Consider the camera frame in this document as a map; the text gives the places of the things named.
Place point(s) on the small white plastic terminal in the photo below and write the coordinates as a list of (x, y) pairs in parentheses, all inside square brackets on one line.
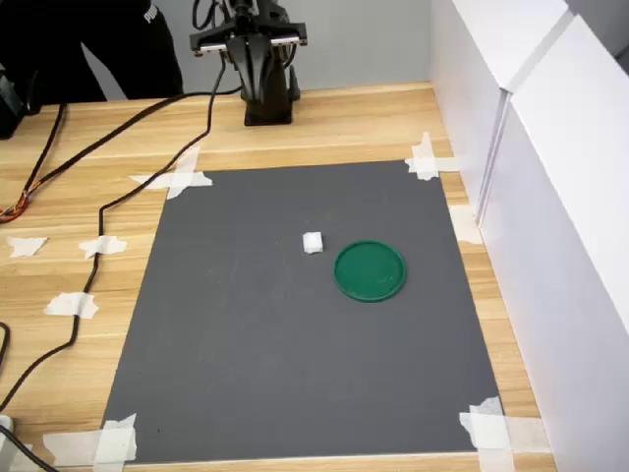
[(313, 242)]

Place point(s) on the round green lid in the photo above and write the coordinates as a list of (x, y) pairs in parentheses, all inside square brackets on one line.
[(370, 271)]

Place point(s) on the white tape piece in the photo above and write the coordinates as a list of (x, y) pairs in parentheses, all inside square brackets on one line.
[(105, 245), (422, 164), (24, 246), (115, 440), (69, 304), (182, 179), (491, 432), (466, 226)]

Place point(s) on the white partition panel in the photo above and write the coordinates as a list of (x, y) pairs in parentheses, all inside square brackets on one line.
[(467, 98), (565, 246)]

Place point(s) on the black device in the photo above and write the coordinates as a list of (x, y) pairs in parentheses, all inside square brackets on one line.
[(10, 103)]

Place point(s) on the dark grey mat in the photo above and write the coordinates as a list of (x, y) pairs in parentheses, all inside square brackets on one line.
[(295, 354)]

